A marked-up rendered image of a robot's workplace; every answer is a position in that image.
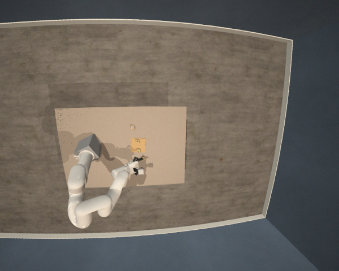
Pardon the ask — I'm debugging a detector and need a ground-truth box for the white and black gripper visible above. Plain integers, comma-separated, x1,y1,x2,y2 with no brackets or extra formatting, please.
127,157,143,175

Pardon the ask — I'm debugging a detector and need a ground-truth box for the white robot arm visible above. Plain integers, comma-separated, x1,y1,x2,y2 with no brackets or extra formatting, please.
68,150,130,229

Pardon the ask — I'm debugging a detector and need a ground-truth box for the tan flat mat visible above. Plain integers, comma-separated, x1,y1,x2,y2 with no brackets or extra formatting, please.
131,138,146,152

